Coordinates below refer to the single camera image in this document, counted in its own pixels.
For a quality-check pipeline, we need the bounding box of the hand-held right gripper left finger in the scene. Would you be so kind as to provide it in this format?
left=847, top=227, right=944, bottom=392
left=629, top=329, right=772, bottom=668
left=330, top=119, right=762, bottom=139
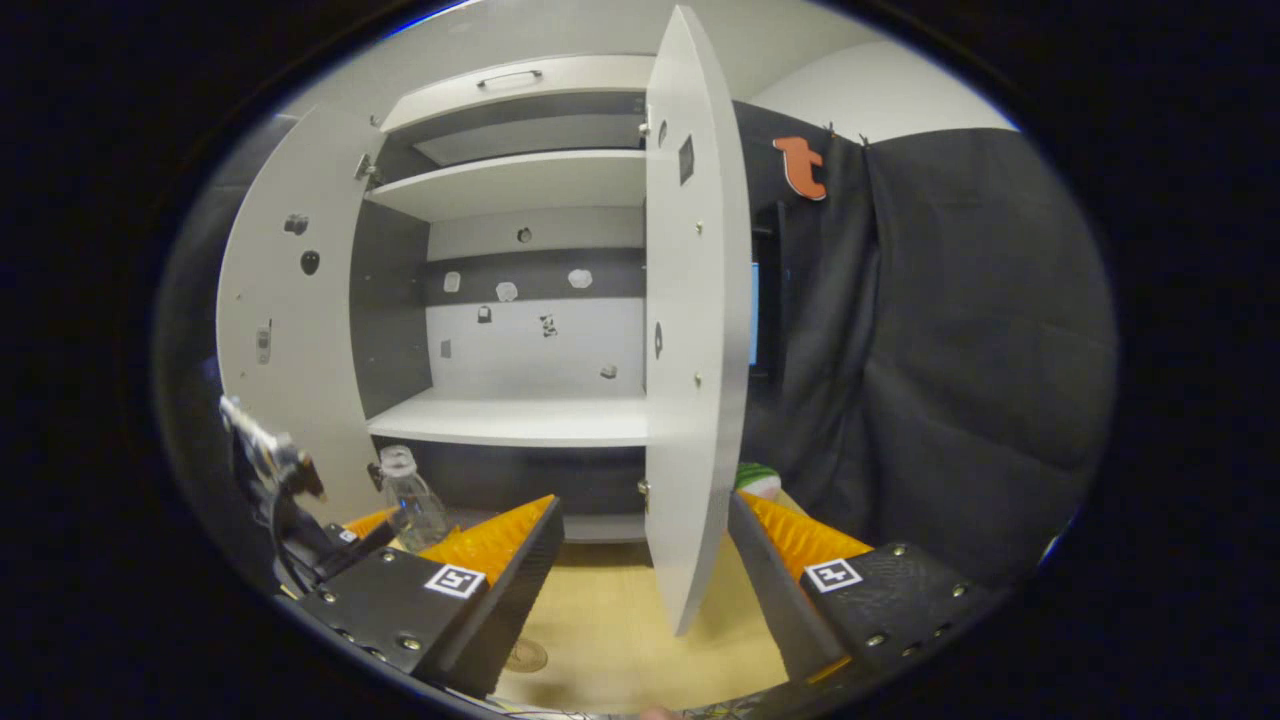
left=297, top=495, right=566, bottom=701

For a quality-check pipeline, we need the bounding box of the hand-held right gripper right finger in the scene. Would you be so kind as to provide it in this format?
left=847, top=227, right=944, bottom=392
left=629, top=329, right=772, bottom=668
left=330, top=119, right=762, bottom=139
left=727, top=491, right=1001, bottom=691

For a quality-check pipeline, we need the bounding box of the clear plastic bottle green label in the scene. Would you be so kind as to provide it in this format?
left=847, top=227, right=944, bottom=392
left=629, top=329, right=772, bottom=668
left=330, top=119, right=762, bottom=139
left=378, top=445, right=451, bottom=553

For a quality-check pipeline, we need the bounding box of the white door camera sticker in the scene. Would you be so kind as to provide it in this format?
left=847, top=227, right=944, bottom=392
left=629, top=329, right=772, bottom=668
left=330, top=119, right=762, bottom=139
left=215, top=105, right=386, bottom=526

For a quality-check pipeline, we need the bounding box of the white grey cabinet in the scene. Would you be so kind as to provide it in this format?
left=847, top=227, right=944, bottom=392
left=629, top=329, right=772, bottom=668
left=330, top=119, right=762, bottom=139
left=348, top=55, right=661, bottom=546

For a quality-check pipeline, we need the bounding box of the white door black cat sticker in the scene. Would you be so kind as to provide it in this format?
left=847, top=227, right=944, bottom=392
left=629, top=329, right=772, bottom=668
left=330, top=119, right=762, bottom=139
left=643, top=5, right=753, bottom=636

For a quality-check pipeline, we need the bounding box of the white cabinet shelf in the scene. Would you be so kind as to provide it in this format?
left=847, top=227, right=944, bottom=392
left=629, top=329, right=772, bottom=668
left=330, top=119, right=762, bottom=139
left=365, top=150, right=649, bottom=223

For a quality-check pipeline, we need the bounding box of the green white striped object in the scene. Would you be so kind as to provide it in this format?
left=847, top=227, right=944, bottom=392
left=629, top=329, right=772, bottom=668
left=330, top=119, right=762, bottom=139
left=735, top=462, right=783, bottom=503

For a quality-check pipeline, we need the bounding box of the computer monitor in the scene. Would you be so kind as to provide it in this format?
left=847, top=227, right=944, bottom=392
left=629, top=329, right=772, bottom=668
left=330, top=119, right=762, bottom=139
left=748, top=228, right=791, bottom=381

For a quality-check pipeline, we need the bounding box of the black backdrop cloth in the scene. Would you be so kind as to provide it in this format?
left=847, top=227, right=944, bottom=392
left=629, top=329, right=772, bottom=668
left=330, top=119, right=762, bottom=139
left=735, top=100, right=1119, bottom=591

